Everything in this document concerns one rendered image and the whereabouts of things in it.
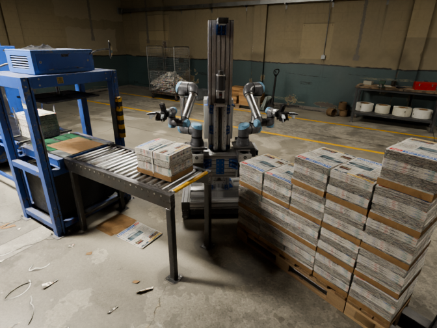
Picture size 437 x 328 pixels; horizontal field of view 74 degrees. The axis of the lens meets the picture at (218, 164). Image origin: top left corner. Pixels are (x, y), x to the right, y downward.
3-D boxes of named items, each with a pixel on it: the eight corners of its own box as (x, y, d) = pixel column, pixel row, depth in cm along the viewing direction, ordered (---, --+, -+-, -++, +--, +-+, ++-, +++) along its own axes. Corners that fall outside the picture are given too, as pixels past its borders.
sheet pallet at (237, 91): (266, 107, 906) (268, 88, 884) (254, 111, 841) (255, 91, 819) (233, 102, 965) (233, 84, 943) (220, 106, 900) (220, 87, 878)
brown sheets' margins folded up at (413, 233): (370, 274, 231) (402, 161, 193) (411, 297, 210) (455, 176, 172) (346, 299, 208) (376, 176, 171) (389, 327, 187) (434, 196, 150)
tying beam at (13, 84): (117, 79, 309) (116, 69, 305) (23, 90, 236) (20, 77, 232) (79, 75, 343) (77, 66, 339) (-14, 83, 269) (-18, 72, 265)
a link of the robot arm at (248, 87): (242, 80, 285) (259, 124, 272) (251, 79, 289) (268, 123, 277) (237, 87, 294) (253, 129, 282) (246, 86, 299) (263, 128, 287)
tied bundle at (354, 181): (351, 183, 225) (357, 155, 216) (391, 198, 204) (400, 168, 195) (324, 198, 203) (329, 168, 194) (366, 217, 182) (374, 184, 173)
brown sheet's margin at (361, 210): (352, 183, 224) (353, 177, 223) (391, 197, 204) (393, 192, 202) (324, 198, 202) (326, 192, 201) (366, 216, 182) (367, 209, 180)
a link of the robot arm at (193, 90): (203, 87, 293) (189, 130, 278) (194, 86, 297) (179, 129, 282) (200, 80, 282) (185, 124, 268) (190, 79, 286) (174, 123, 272)
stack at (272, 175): (261, 223, 319) (267, 152, 287) (367, 288, 236) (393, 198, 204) (235, 237, 296) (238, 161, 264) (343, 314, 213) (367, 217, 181)
